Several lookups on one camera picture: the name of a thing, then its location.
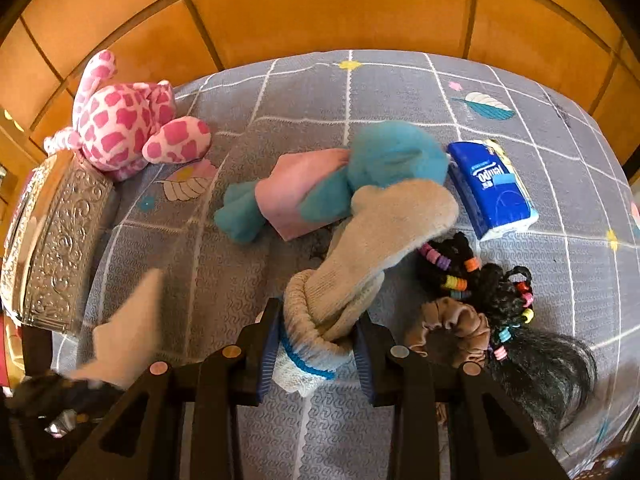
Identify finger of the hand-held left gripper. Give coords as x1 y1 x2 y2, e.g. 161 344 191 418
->
10 370 123 438

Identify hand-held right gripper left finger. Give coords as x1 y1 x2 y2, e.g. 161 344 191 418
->
57 297 286 480

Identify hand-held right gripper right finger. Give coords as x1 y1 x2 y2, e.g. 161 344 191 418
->
352 310 571 480

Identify brown satin scrunchie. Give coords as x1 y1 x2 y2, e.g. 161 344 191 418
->
404 296 493 366

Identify cream sock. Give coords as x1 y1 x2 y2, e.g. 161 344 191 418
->
70 267 166 391
272 180 461 396

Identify colourful beaded hair ties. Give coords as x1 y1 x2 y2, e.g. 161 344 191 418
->
417 232 536 361

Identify blue tissue packet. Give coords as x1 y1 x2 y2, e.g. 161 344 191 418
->
446 139 541 242

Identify silver embossed tissue box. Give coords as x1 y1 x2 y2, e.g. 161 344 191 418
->
0 152 117 336

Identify black wig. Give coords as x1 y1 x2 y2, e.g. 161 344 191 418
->
430 327 598 443

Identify pink spotted plush toy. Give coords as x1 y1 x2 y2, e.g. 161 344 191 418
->
42 49 213 183

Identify wooden wardrobe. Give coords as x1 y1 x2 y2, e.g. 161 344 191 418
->
0 0 640 186

